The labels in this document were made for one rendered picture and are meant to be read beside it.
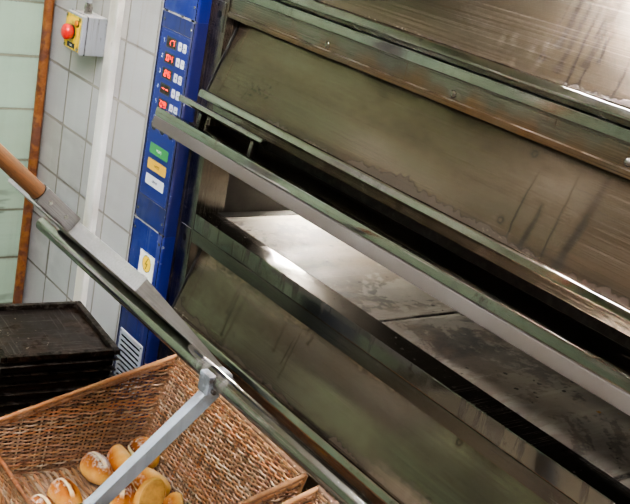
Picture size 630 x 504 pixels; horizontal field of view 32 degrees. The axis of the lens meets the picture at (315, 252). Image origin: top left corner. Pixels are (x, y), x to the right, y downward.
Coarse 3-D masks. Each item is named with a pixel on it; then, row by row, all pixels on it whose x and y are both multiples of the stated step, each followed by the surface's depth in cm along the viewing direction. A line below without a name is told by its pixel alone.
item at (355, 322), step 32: (224, 224) 245; (256, 256) 230; (288, 288) 221; (320, 288) 218; (352, 320) 205; (384, 352) 198; (416, 352) 197; (416, 384) 191; (448, 384) 186; (480, 416) 179; (512, 416) 179; (512, 448) 174; (544, 448) 170; (576, 480) 164; (608, 480) 164
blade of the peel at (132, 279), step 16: (80, 224) 191; (80, 240) 188; (96, 240) 186; (96, 256) 183; (112, 256) 181; (112, 272) 183; (128, 272) 176; (128, 288) 194; (144, 288) 174; (160, 304) 177; (176, 320) 180; (192, 336) 183; (208, 352) 186
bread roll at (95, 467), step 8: (88, 456) 245; (96, 456) 244; (104, 456) 245; (80, 464) 245; (88, 464) 243; (96, 464) 242; (104, 464) 243; (88, 472) 242; (96, 472) 241; (104, 472) 242; (112, 472) 244; (88, 480) 243; (96, 480) 242; (104, 480) 242
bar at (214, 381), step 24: (72, 240) 219; (96, 264) 209; (120, 288) 200; (144, 312) 193; (168, 336) 186; (192, 360) 179; (216, 384) 174; (192, 408) 175; (240, 408) 168; (264, 408) 167; (168, 432) 174; (264, 432) 163; (288, 432) 161; (144, 456) 172; (312, 456) 155; (120, 480) 171; (336, 480) 151
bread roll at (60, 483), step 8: (56, 480) 233; (64, 480) 233; (48, 488) 234; (56, 488) 231; (64, 488) 230; (72, 488) 231; (48, 496) 232; (56, 496) 230; (64, 496) 229; (72, 496) 230; (80, 496) 232
